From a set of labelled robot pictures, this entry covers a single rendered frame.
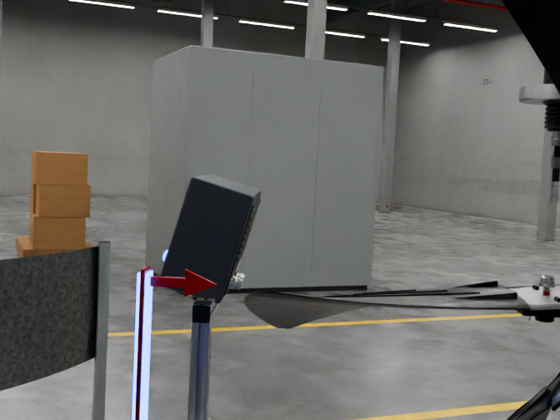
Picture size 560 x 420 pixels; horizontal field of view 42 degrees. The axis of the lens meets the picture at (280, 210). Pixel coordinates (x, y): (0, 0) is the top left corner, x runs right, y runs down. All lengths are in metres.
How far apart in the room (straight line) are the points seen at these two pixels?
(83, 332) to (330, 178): 4.83
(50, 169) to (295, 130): 2.95
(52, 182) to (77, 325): 6.01
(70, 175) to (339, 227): 3.15
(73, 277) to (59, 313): 0.13
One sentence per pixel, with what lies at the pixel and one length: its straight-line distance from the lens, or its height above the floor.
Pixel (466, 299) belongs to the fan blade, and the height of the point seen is 1.19.
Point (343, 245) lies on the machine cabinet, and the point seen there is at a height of 0.46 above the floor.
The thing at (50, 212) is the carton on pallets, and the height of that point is 0.55.
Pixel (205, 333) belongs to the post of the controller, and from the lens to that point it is 1.19.
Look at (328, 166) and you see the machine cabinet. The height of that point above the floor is 1.24.
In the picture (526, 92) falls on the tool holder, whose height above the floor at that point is 1.36.
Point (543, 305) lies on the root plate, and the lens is 0.63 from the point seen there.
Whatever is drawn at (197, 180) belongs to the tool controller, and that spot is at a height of 1.25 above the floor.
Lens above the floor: 1.29
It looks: 4 degrees down
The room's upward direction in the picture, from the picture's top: 3 degrees clockwise
